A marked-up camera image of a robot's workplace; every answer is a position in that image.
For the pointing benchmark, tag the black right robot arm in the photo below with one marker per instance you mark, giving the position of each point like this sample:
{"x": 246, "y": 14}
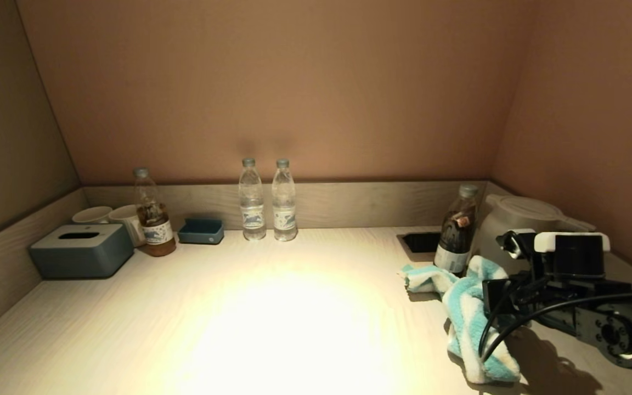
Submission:
{"x": 623, "y": 329}

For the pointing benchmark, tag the clear water bottle blue label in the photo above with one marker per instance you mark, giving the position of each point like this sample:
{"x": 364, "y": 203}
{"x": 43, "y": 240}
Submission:
{"x": 252, "y": 208}
{"x": 284, "y": 208}

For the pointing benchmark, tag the black recessed power socket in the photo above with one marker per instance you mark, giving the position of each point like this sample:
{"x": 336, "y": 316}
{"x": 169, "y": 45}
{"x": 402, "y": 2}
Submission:
{"x": 417, "y": 242}

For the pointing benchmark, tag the beige electric kettle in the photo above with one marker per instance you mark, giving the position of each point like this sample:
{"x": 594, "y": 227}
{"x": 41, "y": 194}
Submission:
{"x": 508, "y": 219}

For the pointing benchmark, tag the teal white striped towel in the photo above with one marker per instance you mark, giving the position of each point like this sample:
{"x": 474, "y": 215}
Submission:
{"x": 464, "y": 312}

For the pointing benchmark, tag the dark liquid bottle white label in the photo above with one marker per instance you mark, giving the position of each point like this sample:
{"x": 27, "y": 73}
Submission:
{"x": 456, "y": 236}

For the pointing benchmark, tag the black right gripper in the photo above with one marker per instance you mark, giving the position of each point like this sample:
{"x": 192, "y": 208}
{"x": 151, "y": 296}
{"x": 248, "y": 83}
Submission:
{"x": 552, "y": 296}

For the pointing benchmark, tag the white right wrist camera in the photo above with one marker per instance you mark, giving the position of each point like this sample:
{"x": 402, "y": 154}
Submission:
{"x": 568, "y": 252}

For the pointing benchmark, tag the small blue tray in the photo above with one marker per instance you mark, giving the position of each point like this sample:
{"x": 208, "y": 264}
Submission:
{"x": 201, "y": 235}

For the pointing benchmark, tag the grey-blue tissue box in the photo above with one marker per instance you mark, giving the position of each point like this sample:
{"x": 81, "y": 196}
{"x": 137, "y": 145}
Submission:
{"x": 80, "y": 255}

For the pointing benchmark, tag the amber tea bottle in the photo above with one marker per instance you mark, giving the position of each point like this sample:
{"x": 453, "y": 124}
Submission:
{"x": 157, "y": 236}

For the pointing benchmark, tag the white ceramic cup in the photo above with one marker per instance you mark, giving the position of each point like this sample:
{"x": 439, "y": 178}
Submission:
{"x": 92, "y": 215}
{"x": 127, "y": 219}

